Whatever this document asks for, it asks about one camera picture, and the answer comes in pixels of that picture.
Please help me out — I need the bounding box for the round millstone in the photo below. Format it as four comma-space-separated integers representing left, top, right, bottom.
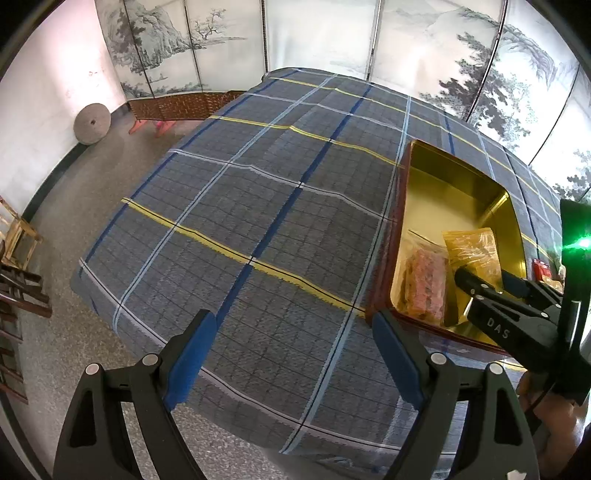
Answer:
74, 102, 112, 146

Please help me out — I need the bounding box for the yellow zip snack bag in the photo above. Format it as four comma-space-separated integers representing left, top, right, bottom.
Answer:
442, 227, 504, 287

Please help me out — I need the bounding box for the light wooden chair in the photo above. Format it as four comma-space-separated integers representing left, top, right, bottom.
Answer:
0, 196, 43, 273

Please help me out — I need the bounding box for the dark wooden chair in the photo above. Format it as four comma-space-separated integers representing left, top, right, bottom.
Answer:
0, 267, 52, 407

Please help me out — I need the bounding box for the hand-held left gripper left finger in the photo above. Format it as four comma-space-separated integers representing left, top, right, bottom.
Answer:
54, 309, 218, 480

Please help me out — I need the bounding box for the clear packet of pink snacks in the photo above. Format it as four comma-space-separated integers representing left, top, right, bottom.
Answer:
399, 231, 455, 328

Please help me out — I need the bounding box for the person's right hand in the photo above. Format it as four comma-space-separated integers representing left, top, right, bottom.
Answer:
517, 371, 581, 464

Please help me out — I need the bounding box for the woven brown bench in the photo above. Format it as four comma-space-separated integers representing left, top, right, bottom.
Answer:
127, 90, 245, 139

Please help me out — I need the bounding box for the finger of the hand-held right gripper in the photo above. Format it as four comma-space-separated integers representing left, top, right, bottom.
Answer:
454, 266, 561, 370
502, 270, 565, 320

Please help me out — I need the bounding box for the red tin box gold inside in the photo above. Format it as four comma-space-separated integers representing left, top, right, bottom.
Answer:
365, 138, 529, 357

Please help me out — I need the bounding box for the painted folding screen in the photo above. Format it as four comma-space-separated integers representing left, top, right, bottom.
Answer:
95, 0, 591, 204

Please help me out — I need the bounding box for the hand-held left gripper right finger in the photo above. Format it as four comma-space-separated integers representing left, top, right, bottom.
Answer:
372, 309, 541, 480

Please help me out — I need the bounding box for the grey plaid tablecloth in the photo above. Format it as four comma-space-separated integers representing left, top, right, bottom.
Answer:
69, 67, 566, 472

